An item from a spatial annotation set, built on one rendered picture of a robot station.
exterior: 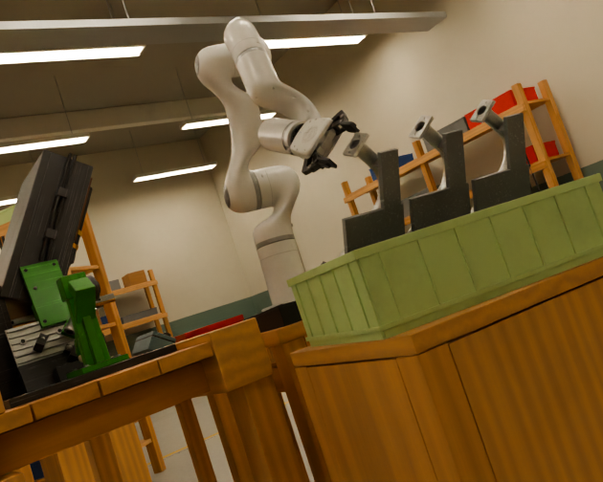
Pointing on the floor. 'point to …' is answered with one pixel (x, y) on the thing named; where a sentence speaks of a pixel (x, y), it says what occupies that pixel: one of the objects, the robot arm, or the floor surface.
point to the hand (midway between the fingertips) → (341, 144)
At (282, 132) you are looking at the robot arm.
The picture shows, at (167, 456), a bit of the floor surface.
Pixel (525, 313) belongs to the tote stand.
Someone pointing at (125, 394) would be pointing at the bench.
